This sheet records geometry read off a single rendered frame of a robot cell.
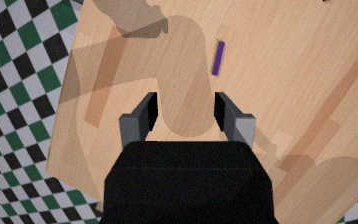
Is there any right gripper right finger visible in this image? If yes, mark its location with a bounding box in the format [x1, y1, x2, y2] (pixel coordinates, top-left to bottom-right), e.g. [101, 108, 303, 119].
[214, 92, 256, 150]

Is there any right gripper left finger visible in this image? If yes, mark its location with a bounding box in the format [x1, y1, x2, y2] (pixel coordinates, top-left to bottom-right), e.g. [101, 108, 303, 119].
[118, 92, 158, 150]

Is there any purple rod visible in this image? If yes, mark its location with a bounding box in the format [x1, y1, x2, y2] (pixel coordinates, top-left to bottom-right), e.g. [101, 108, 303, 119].
[212, 41, 225, 76]

